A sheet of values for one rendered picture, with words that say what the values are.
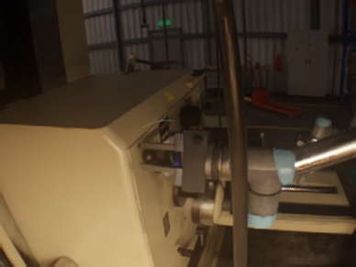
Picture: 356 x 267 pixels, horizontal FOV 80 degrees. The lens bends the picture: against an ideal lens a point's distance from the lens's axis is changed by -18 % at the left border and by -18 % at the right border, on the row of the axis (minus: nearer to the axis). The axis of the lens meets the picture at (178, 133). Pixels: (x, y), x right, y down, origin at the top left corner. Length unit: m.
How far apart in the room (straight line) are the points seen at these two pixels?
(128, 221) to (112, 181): 0.13
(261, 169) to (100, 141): 0.34
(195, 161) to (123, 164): 0.16
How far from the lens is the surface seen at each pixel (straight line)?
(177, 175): 0.55
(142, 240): 0.73
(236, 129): 0.26
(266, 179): 0.51
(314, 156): 0.66
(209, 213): 1.15
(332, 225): 2.15
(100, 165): 0.61
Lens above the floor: 2.07
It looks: 23 degrees down
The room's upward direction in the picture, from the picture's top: 5 degrees counter-clockwise
